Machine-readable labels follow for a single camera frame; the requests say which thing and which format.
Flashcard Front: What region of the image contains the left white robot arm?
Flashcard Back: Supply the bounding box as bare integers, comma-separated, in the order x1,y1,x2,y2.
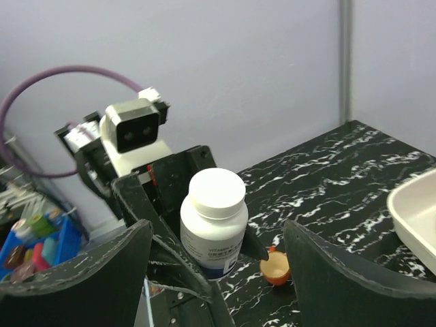
57,113,268,326

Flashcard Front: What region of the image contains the white pill bottle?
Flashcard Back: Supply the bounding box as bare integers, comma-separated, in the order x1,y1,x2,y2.
180,168,249,280

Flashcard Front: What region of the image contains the white rectangular dish tub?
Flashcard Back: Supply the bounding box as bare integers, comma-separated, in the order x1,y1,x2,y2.
387,169,435,273

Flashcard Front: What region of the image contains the blue plastic storage bin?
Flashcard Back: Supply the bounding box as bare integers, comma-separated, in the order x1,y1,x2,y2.
1,209,82,281

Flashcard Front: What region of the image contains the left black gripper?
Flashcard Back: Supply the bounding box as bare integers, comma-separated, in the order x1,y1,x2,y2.
111,145,268,326

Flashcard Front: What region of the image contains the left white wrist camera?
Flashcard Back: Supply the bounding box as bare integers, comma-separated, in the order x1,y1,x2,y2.
99,87,173,177

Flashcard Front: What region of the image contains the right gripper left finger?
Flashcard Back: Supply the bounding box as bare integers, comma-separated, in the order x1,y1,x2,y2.
1,220,153,326

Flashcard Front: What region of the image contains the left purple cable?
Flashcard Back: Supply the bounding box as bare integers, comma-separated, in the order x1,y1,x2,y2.
0,66,144,178

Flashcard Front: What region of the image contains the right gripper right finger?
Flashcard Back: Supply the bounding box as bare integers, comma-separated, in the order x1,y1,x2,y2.
283,221,435,326

